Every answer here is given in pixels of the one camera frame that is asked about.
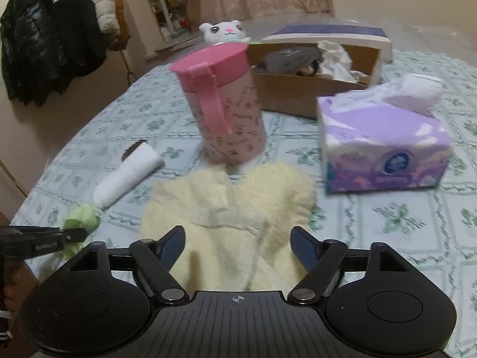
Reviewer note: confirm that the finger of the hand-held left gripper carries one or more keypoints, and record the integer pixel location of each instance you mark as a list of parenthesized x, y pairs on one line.
[(76, 235)]

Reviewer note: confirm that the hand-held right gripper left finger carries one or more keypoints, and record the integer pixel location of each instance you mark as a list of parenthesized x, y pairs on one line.
[(172, 246)]

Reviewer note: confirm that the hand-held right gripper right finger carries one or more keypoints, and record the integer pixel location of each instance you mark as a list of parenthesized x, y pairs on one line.
[(303, 248)]

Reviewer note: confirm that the light green cloth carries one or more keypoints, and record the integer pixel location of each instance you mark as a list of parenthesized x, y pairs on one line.
[(84, 218)]

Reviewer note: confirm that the pale yellow towel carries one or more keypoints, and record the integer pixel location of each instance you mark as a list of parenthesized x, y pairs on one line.
[(231, 209)]

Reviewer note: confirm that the white sock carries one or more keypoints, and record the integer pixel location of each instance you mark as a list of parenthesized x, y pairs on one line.
[(126, 175)]

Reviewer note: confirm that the brown cardboard box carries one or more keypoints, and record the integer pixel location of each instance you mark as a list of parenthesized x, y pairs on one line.
[(290, 93)]

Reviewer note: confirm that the white face mask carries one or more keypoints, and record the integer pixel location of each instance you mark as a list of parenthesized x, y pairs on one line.
[(337, 61)]

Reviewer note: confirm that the purple tissue pack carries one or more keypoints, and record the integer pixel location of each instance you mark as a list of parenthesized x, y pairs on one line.
[(384, 145)]

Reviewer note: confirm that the pink lidded cup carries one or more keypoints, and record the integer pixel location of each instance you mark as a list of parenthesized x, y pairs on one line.
[(227, 119)]

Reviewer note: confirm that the shiny black puffer jacket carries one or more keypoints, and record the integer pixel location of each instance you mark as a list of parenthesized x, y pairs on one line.
[(22, 52)]

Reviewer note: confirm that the brown jacket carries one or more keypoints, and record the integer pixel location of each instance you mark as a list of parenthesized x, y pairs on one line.
[(120, 26)]

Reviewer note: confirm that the blue and white flat box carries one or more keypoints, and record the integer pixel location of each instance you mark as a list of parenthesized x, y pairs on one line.
[(328, 33)]

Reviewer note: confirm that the white cat plush toy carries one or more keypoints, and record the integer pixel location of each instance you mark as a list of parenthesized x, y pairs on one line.
[(223, 31)]

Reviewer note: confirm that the white puffer jacket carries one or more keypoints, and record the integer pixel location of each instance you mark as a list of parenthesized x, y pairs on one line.
[(98, 0)]

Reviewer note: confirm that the wooden bookshelf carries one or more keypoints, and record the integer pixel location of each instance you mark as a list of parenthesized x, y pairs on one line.
[(167, 3)]

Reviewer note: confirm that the clear plastic sheet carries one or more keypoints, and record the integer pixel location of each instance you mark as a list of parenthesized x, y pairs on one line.
[(421, 33)]

